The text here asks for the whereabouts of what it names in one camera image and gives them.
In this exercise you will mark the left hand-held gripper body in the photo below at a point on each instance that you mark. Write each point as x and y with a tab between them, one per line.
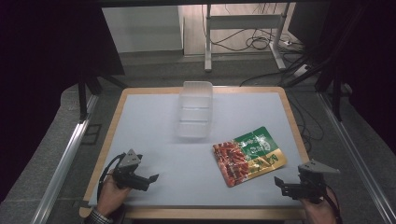
130	174

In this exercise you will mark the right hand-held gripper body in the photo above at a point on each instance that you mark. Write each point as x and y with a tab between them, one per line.
308	183

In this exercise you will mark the person's left hand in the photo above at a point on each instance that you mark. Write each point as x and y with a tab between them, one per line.
109	194

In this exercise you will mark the person's right hand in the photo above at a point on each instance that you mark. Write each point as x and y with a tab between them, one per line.
319	211

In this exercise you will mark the red and green snack packet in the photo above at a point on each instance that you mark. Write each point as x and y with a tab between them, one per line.
249	157

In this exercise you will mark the checked shirt sleeve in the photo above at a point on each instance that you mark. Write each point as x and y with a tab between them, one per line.
97	217

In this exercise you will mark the clear plastic container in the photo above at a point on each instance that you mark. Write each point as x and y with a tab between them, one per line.
195	109

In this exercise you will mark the black metal stand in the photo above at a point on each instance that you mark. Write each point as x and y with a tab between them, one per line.
83	99
336	93

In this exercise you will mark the white power strip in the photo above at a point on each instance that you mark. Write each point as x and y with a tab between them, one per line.
301	70

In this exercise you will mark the black curtain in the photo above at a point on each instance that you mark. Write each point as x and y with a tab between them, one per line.
46	62
364	56

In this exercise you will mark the white cabinet panel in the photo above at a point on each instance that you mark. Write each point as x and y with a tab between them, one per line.
141	29

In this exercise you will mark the aluminium rail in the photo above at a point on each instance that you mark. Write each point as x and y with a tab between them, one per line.
358	155
63	161

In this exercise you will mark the white metal desk frame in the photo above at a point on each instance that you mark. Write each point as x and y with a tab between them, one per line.
246	21

